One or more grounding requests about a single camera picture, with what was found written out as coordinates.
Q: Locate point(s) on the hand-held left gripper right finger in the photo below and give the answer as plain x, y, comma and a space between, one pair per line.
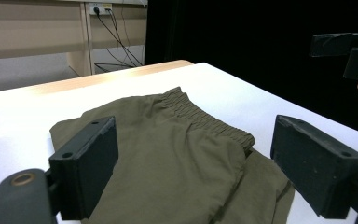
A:
313, 168

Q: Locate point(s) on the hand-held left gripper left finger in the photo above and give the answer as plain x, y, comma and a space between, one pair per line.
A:
87, 168

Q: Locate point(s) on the olive green pants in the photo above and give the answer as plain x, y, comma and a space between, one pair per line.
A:
174, 161

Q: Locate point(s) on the black curtain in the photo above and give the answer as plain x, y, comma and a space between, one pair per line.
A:
245, 40

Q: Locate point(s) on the beige wooden desk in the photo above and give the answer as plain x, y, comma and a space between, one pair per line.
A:
34, 28

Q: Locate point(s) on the white wall power outlet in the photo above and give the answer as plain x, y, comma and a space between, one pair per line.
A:
100, 7

